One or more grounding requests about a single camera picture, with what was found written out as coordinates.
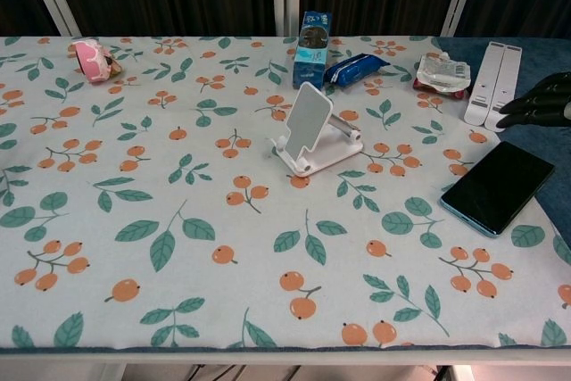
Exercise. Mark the right robot hand grey black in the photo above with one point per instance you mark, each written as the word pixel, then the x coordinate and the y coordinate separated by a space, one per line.
pixel 546 102

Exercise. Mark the black smartphone blue edge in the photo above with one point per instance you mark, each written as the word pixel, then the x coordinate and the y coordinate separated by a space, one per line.
pixel 497 187

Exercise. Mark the white folded laptop stand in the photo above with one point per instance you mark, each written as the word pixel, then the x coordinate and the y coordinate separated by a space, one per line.
pixel 493 82

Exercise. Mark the white folding phone stand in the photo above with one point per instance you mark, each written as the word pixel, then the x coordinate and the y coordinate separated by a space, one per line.
pixel 308 122

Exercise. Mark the crumpled white snack wrapper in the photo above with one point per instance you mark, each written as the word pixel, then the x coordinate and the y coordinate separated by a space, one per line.
pixel 441 75

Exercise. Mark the blue snack packet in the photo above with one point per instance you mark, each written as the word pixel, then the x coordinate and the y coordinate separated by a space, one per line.
pixel 357 68

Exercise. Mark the blue cookie box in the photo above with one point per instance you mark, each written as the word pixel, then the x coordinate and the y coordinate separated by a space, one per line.
pixel 311 57

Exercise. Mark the pink snack packet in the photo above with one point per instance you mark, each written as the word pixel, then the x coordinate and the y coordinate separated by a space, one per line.
pixel 91 62

